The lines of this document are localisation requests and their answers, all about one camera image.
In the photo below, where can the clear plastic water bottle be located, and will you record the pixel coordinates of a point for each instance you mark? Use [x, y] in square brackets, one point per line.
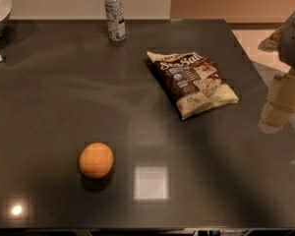
[114, 10]

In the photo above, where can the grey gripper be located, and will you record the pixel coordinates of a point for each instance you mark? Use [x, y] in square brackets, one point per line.
[293, 44]

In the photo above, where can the brown sea salt chip bag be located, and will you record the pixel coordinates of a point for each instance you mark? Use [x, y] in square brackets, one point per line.
[193, 82]

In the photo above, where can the orange fruit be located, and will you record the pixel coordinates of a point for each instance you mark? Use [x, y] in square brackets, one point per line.
[96, 160]

